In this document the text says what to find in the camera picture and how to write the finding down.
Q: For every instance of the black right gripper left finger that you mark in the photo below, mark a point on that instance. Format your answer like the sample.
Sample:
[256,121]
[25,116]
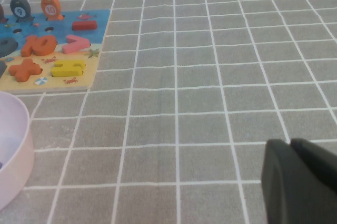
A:
[289,189]

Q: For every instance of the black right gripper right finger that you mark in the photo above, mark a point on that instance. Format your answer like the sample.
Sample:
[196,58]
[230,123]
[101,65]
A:
[318,158]

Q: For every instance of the ocean print wooden puzzle board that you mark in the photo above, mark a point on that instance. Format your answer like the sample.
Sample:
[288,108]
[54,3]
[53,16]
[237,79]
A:
[87,76]

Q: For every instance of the yellow equals sign piece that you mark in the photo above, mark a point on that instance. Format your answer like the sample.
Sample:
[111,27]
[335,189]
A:
[63,70]

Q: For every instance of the pink greater-than sign piece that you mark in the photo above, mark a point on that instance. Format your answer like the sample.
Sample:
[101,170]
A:
[76,46]

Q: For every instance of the red minus sign piece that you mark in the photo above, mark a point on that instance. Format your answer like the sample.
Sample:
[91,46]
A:
[84,25]

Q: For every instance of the pink plastic bowl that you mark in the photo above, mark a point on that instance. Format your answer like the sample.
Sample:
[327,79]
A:
[23,155]

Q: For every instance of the orange plus sign piece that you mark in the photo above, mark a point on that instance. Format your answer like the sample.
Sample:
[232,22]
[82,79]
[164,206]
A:
[25,70]

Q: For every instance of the orange fish piece number ten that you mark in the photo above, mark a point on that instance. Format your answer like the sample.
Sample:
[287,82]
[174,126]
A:
[51,1]

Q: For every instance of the slate square piece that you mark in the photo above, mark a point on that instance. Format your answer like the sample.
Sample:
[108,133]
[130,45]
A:
[2,70]

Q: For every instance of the slate fish piece number nine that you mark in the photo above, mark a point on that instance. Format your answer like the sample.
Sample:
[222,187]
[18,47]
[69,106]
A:
[23,4]

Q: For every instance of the brown fish piece number eight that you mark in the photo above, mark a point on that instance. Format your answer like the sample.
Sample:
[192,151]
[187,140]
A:
[1,12]

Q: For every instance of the grey white-grid tablecloth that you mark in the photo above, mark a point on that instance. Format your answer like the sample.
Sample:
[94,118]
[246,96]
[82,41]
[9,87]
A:
[184,103]

